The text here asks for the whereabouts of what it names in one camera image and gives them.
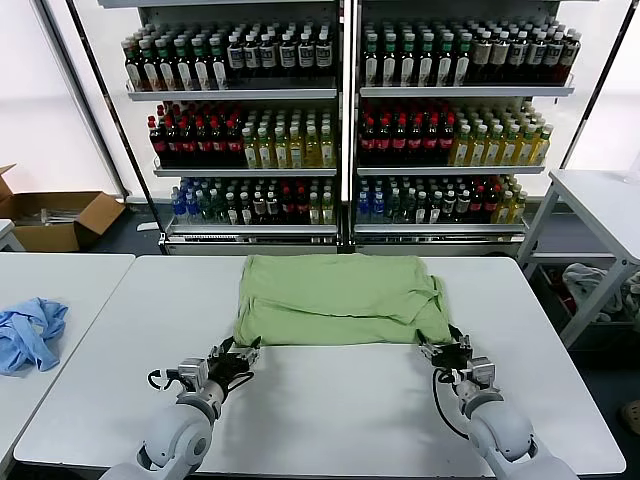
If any black slanted metal pole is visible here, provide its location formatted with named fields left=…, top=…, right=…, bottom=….
left=557, top=0, right=640, bottom=171
left=65, top=0, right=166, bottom=244

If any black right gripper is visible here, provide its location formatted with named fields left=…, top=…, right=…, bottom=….
left=415, top=323, right=475, bottom=372

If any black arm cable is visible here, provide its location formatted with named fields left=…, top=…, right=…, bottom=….
left=146, top=367, right=257, bottom=392
left=431, top=367, right=471, bottom=442

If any open cardboard box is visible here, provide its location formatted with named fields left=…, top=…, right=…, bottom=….
left=0, top=163, right=127, bottom=253

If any grey cloth pile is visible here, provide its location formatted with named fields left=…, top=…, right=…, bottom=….
left=562, top=263, right=624, bottom=321

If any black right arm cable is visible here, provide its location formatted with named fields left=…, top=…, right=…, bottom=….
left=431, top=367, right=471, bottom=442

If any blue crumpled garment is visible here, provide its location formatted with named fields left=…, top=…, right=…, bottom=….
left=0, top=297, right=70, bottom=376

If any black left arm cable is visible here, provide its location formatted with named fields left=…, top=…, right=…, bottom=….
left=146, top=367, right=257, bottom=392

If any dark cloth pile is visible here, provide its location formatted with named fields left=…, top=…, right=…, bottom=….
left=621, top=272, right=640, bottom=321

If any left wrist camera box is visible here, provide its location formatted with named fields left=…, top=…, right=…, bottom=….
left=177, top=357, right=210, bottom=390

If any grey metal frame table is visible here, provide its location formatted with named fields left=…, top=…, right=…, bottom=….
left=517, top=168, right=640, bottom=351

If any beige label dark bottle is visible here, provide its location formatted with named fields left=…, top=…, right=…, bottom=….
left=472, top=30, right=492, bottom=85
left=490, top=30, right=510, bottom=85

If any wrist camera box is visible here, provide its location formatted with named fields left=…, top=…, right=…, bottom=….
left=467, top=355, right=498, bottom=390
left=177, top=357, right=210, bottom=390

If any small white side table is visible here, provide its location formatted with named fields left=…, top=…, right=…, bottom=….
left=0, top=218, right=26, bottom=253

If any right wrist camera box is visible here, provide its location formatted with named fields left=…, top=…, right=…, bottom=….
left=467, top=355, right=498, bottom=390

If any green cap tea bottle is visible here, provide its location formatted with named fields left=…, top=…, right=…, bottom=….
left=173, top=39, right=195, bottom=92
left=155, top=39, right=177, bottom=93
left=417, top=33, right=436, bottom=88
left=123, top=43, right=144, bottom=93
left=435, top=33, right=455, bottom=88
left=380, top=33, right=399, bottom=88
left=138, top=40, right=160, bottom=93
left=398, top=33, right=418, bottom=88
left=362, top=33, right=381, bottom=88
left=453, top=33, right=473, bottom=87
left=208, top=38, right=230, bottom=92
left=191, top=38, right=212, bottom=92

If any blue label dark bottle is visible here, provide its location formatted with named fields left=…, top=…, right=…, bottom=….
left=315, top=31, right=334, bottom=79
left=227, top=34, right=246, bottom=79
left=543, top=30, right=563, bottom=85
left=508, top=30, right=528, bottom=85
left=526, top=30, right=545, bottom=85
left=260, top=33, right=280, bottom=79
left=243, top=34, right=263, bottom=79
left=561, top=30, right=583, bottom=85
left=297, top=32, right=317, bottom=79
left=278, top=32, right=298, bottom=79

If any grey beverage shelf unit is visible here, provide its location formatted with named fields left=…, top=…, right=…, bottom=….
left=349, top=0, right=601, bottom=257
left=97, top=0, right=351, bottom=257

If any green shirt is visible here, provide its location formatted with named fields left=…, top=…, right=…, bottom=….
left=233, top=253, right=454, bottom=349

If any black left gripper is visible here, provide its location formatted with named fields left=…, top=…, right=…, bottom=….
left=207, top=334, right=264, bottom=390

